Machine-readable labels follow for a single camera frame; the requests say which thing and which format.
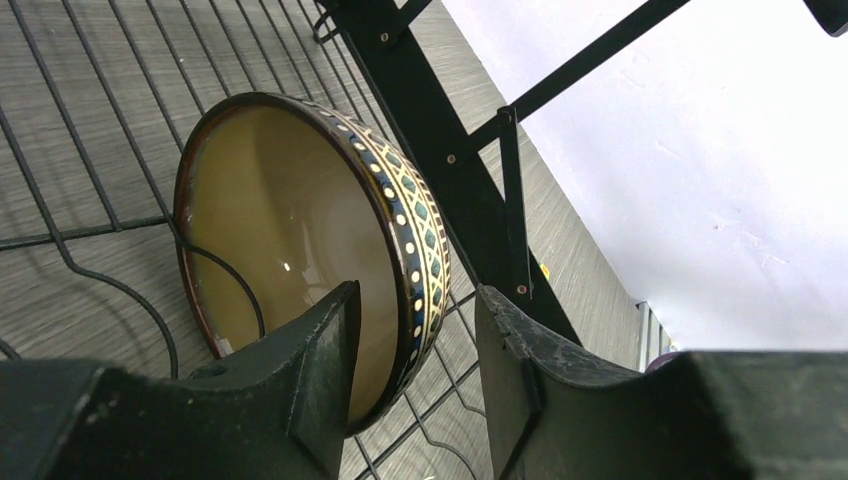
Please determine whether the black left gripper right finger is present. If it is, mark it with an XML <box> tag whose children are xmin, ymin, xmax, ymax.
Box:
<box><xmin>475</xmin><ymin>286</ymin><xmax>847</xmax><ymax>479</ymax></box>

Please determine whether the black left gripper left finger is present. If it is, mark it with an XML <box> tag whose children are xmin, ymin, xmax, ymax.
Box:
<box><xmin>1</xmin><ymin>281</ymin><xmax>360</xmax><ymax>479</ymax></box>

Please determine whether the black patterned rim bowl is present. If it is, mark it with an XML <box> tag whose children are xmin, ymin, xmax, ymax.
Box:
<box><xmin>173</xmin><ymin>92</ymin><xmax>451</xmax><ymax>434</ymax></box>

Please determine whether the black wire dish rack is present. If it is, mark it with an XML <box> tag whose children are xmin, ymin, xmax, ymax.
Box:
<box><xmin>0</xmin><ymin>0</ymin><xmax>848</xmax><ymax>480</ymax></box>

